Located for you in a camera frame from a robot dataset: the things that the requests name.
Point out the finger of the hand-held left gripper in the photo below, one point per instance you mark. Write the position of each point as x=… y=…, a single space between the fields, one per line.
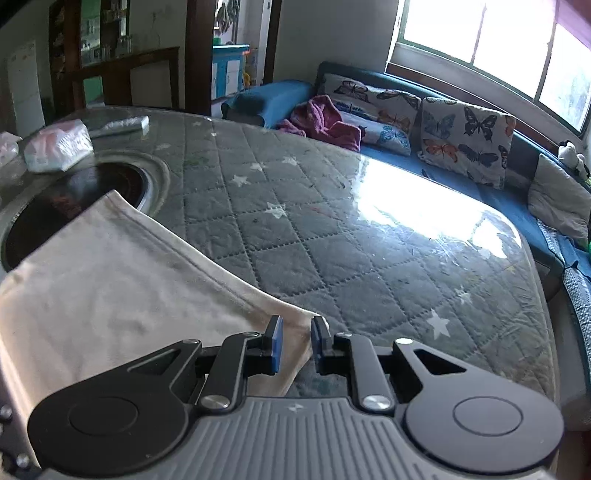
x=14 y=443

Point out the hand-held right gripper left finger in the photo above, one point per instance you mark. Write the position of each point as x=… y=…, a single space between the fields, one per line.
x=276 y=345

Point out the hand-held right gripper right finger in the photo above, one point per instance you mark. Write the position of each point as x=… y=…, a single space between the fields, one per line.
x=317 y=345

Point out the beige garment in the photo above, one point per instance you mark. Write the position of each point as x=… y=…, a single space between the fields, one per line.
x=115 y=300

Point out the grey quilted star table cover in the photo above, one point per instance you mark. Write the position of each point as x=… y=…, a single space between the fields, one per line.
x=346 y=240

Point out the small butterfly print cushion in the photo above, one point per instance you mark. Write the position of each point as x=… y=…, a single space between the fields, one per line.
x=388 y=136

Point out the magenta robe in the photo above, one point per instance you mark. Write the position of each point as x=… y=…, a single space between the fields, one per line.
x=323 y=117

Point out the black round table stove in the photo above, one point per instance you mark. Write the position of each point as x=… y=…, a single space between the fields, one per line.
x=55 y=203

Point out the large butterfly print cushion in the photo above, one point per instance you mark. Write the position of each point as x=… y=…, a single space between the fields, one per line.
x=466 y=138

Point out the grey quilted sofa throw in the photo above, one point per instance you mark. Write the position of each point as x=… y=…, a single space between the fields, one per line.
x=577 y=286

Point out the white remote control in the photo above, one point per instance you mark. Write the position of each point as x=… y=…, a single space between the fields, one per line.
x=120 y=125

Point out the blue and white cabinet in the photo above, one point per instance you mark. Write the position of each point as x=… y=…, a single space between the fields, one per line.
x=228 y=69

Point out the grey cushion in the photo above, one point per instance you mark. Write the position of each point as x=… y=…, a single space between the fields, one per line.
x=561 y=198

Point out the white plastic bag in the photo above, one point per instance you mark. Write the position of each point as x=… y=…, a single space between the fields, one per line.
x=57 y=147

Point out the clear plastic bag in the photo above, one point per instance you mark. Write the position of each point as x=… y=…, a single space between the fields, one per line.
x=8 y=147

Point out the panda plush toy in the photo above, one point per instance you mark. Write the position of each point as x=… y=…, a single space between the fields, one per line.
x=572 y=159

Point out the dark wooden shelf cabinet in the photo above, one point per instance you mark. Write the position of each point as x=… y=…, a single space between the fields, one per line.
x=115 y=60

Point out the white refrigerator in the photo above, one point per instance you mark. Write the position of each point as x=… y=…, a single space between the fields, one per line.
x=25 y=87

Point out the window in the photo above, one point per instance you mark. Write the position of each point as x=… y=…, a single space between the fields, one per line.
x=503 y=41

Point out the dark wooden door frame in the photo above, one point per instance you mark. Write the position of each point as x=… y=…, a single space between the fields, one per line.
x=198 y=55

